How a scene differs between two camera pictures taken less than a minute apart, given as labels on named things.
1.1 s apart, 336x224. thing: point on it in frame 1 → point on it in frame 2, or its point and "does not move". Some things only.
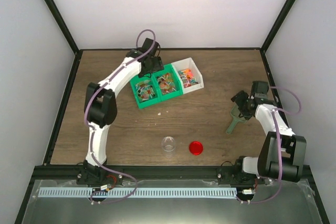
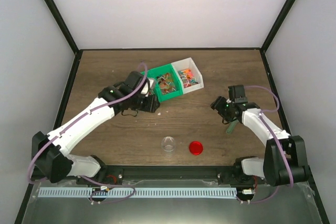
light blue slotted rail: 138,192 does not move
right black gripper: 238,98 → 217,105
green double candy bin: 150,87 does not move
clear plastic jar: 168,146 does not move
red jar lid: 196,148 does not move
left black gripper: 157,66 → 150,106
